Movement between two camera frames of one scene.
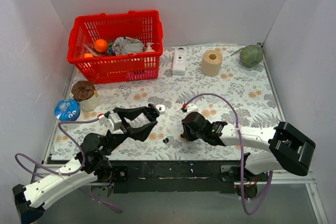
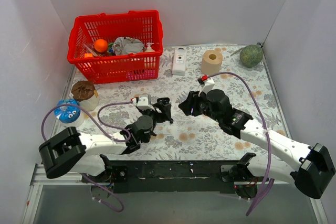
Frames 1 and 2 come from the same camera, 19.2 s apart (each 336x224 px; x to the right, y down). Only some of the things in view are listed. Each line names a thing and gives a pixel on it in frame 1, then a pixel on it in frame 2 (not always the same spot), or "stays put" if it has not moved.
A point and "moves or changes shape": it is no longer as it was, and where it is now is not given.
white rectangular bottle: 179,62 stays put
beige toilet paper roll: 211,62 stays put
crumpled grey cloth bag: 124,45 stays put
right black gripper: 187,132 -> 196,106
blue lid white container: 69,110 stays put
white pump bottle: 149,48 stays put
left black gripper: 125,123 -> 159,109
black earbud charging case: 152,112 moves or changes shape
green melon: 251,55 stays put
